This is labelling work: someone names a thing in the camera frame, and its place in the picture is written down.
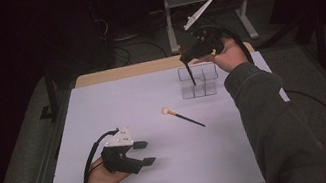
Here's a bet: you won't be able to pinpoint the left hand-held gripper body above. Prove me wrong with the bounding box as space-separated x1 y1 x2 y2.
96 124 146 181

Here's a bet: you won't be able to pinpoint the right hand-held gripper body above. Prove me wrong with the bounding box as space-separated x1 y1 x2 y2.
179 0 228 61

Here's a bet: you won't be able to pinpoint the small angled makeup brush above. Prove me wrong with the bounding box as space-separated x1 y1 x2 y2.
183 60 197 88

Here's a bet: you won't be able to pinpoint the clear acrylic brush organizer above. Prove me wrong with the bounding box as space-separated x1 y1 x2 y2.
176 60 223 101

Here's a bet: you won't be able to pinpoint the fan makeup brush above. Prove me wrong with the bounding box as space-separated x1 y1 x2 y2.
160 100 207 136

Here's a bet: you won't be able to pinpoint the person's right hand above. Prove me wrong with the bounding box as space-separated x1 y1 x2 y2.
200 33 251 78

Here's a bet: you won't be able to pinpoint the white table cover sheet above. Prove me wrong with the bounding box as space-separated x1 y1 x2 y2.
22 46 304 183

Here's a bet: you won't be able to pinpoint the left hand-held gripper cable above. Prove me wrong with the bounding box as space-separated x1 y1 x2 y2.
73 128 130 183

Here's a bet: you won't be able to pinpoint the hand-held gripper cable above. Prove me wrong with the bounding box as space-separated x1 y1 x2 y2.
196 4 326 173
73 128 130 183

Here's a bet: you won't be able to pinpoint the right hand-held gripper cable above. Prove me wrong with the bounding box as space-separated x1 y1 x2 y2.
196 4 326 173

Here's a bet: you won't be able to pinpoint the black floor cables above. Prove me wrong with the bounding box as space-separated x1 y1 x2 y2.
93 7 169 71

